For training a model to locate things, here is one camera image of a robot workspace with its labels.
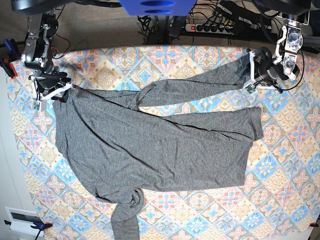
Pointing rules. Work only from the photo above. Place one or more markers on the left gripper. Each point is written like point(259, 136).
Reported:
point(264, 74)

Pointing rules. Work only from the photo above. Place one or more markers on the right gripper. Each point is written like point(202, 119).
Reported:
point(46, 86)

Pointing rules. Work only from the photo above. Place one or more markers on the grey t-shirt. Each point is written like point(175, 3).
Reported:
point(116, 150)

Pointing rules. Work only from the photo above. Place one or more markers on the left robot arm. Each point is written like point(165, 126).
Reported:
point(289, 44)

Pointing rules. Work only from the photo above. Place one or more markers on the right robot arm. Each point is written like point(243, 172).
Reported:
point(38, 52)

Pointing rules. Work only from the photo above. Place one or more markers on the red black clamp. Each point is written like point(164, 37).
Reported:
point(8, 67)

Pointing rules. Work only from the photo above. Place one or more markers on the blue clamp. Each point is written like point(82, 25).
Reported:
point(12, 48)

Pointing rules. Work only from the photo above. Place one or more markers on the white power strip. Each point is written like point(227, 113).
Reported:
point(212, 28)

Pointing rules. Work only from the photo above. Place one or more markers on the patterned tablecloth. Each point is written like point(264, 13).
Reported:
point(281, 195)

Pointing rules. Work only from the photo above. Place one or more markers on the red clamp bottom right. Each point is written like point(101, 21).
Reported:
point(314, 225)

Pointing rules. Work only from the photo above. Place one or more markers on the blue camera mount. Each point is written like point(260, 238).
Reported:
point(157, 7)

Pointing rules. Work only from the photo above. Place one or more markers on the white wall box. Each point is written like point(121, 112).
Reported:
point(22, 220)

